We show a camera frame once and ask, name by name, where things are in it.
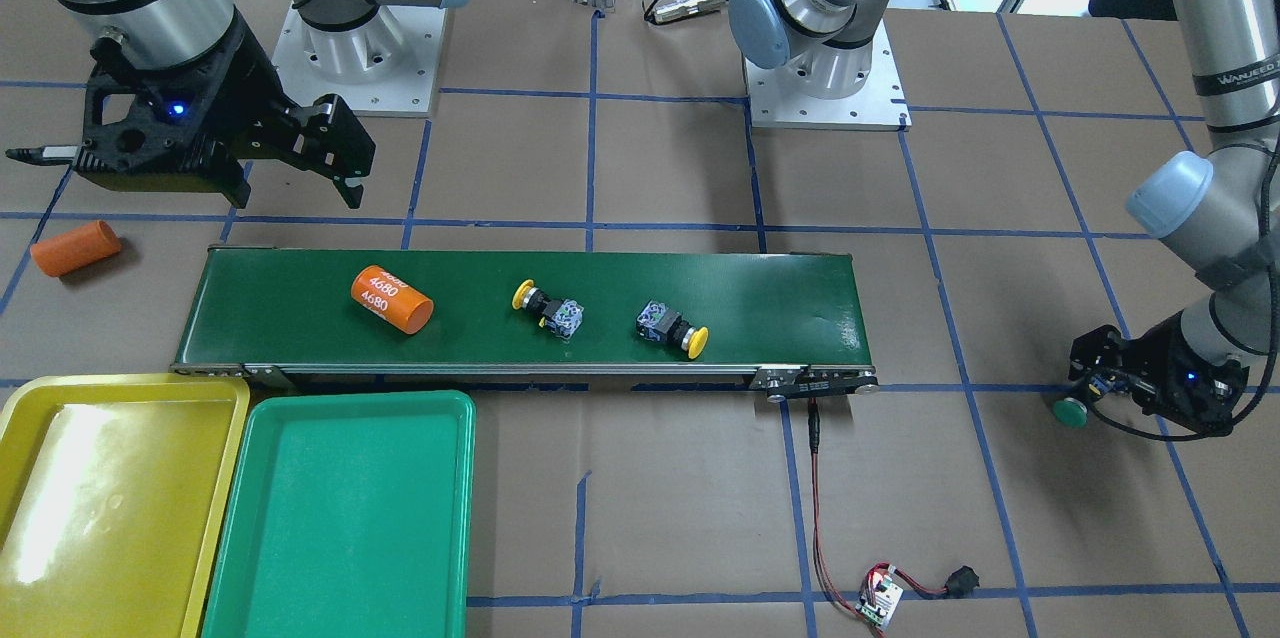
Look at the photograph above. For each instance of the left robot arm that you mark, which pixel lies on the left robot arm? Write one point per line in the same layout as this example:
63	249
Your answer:
1217	213

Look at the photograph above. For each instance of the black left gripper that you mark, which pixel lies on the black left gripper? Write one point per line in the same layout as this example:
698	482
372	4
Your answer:
1157	365

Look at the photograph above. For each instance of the small controller circuit board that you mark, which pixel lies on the small controller circuit board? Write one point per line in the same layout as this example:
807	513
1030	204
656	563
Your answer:
879	597

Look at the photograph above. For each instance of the yellow plastic tray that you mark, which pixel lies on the yellow plastic tray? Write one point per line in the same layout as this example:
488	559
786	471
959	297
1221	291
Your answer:
114	491

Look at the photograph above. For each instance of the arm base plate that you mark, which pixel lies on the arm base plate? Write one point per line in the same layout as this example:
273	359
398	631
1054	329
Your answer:
825	83
387	68

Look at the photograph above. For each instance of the green plastic tray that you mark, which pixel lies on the green plastic tray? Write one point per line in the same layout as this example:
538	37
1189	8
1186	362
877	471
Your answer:
348	517

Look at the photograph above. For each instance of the yellow push button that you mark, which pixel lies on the yellow push button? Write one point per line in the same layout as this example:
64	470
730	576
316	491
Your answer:
560	317
661	324

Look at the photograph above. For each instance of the green push button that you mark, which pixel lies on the green push button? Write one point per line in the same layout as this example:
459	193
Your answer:
1081	400

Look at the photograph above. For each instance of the plain orange cylinder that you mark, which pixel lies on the plain orange cylinder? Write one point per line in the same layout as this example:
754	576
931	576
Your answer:
72	250

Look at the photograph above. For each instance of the green conveyor belt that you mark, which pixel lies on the green conveyor belt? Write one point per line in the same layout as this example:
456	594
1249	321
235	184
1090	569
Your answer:
789	325

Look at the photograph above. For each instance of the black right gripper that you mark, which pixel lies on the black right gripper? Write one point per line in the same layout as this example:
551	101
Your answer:
247	86

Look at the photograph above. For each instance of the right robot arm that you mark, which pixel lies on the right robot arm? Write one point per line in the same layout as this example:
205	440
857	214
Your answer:
166	33

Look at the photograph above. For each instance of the orange cylinder marked 4680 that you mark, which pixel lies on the orange cylinder marked 4680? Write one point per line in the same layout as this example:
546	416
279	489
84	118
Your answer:
393	300

